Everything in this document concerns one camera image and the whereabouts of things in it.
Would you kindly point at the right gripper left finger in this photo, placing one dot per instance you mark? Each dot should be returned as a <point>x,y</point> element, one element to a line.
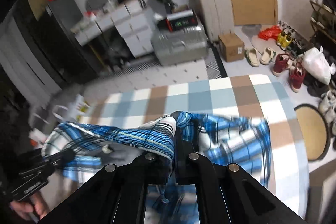
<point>114,194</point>

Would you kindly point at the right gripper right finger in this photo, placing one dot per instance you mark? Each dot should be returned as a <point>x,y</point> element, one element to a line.
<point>227,194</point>

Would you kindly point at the blue white plaid garment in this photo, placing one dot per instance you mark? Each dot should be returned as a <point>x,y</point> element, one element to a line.
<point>191,167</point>

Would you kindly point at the person's left hand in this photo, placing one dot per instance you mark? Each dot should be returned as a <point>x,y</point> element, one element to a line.
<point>37,203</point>

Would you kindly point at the checkered bed sheet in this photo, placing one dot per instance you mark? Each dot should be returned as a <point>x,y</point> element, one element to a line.
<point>223,103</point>

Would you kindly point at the round woven mat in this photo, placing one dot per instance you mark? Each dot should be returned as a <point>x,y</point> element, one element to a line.
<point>315,131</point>

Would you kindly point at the beige slipper left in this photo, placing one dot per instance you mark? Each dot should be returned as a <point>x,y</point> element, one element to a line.
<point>251,57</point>

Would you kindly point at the beige slipper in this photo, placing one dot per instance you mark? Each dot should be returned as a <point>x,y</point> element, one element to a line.
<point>251,57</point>
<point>267,56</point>

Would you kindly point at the red sneaker upper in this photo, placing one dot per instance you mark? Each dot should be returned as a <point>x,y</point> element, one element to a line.
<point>282,63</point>

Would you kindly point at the beige slipper right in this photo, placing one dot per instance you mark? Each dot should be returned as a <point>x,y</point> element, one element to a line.
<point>267,56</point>

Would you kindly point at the cardboard box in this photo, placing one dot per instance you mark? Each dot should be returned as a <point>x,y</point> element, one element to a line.
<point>231,47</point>

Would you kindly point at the white plastic bag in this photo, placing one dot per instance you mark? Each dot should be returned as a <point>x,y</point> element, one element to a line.
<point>315,63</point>

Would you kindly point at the yellow shoes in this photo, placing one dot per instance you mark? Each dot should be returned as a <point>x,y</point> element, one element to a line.
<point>283,40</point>

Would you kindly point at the red plastic bag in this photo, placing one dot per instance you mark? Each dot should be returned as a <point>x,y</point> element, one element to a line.
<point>270,33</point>

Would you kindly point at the white drawer dresser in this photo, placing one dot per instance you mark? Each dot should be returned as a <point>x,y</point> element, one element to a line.
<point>134,23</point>

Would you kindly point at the black red box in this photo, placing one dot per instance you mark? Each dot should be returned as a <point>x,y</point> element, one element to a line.
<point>180,20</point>

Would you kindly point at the white tall cabinet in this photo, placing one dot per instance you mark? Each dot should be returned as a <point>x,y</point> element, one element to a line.
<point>218,17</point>

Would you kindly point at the wooden shoe rack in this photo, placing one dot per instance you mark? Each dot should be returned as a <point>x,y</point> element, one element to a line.
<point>322,22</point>

